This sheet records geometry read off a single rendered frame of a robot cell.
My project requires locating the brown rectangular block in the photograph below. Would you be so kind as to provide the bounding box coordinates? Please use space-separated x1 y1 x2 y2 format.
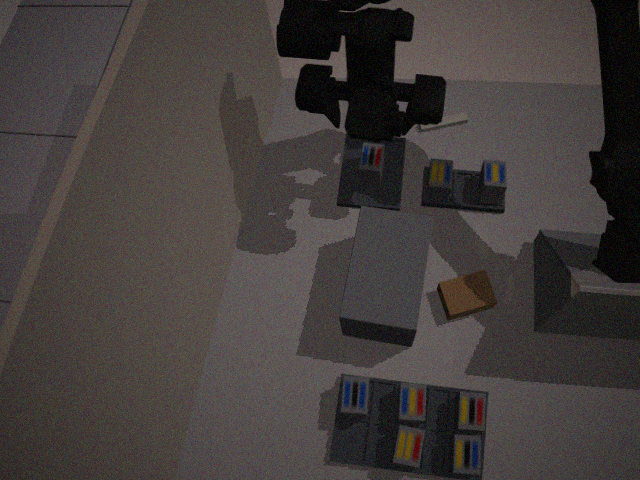
437 270 497 321

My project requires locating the beige flat wall panel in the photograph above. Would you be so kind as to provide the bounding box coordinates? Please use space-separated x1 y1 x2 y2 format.
0 0 283 480

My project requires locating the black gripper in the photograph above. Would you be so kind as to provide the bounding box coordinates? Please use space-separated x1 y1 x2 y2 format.
295 59 446 136

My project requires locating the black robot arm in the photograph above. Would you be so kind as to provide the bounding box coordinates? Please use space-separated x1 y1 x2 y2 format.
276 0 640 283

